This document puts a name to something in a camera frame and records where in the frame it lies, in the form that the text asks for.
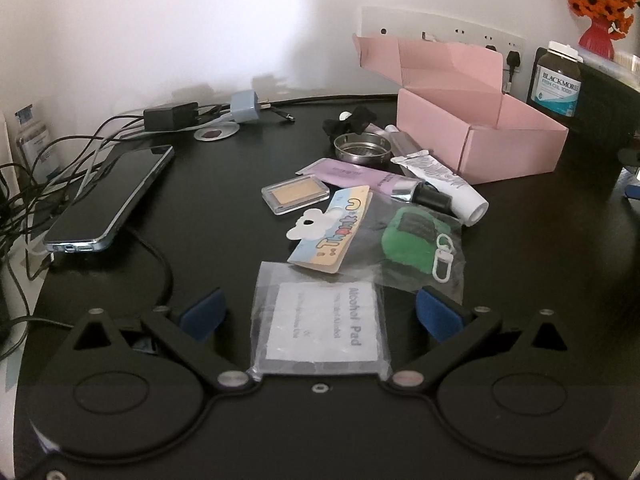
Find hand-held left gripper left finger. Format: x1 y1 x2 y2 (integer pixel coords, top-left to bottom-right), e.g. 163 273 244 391
64 287 256 392

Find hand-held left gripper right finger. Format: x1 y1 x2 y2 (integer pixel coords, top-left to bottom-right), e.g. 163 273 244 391
385 285 576 392

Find alcohol pad packet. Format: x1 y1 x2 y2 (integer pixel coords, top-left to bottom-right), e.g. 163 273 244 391
248 259 394 381

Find pink cardboard box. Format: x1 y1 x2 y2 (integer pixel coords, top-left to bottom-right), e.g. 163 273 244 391
352 33 570 186

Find black desktop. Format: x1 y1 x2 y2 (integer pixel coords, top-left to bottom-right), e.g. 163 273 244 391
10 91 640 413

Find clear bag with green pouch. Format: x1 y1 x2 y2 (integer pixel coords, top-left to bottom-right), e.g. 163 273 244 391
287 184 469 304

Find black storage box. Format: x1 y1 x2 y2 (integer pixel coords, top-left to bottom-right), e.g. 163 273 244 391
530 47 640 137

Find white squeeze tube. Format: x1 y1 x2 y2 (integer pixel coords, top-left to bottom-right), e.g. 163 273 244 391
389 149 490 226

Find clear cotton swab box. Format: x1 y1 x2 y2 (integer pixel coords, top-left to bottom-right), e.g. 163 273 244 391
579 49 640 79

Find brown supplement bottle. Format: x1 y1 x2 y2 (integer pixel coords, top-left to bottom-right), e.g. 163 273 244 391
528 40 584 120

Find clear compact powder case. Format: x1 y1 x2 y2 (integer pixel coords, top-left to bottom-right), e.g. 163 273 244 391
260 175 331 217

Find black smartphone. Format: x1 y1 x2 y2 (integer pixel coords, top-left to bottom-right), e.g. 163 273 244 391
42 143 176 256

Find red vase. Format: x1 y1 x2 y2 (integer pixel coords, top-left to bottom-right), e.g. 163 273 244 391
578 19 616 61

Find purple cosmetic tube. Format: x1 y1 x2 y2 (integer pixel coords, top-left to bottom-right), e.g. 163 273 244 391
294 157 461 216

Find small clear bottle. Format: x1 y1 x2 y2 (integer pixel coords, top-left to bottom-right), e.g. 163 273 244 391
384 127 419 159

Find metal strainer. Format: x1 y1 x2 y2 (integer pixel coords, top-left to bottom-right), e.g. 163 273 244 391
333 132 393 166

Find silver round disc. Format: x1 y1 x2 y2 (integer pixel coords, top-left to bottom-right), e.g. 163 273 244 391
193 122 241 144

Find black charger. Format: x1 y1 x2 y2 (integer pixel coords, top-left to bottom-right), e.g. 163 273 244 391
143 101 200 133

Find light blue charger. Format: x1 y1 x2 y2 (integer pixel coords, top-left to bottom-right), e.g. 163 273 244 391
228 89 264 125

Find black hair clip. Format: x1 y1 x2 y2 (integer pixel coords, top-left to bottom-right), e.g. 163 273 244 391
322 106 381 139

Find clear bottle with blue label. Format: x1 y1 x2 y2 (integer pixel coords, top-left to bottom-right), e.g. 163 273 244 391
13 103 64 181

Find bundle of black cables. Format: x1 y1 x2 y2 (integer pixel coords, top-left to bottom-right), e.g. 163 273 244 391
0 102 232 362

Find cable with black connector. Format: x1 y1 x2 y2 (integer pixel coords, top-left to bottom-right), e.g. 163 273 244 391
260 102 296 124

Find white wall socket panel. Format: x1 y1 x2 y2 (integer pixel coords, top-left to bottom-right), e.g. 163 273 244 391
360 5 529 74

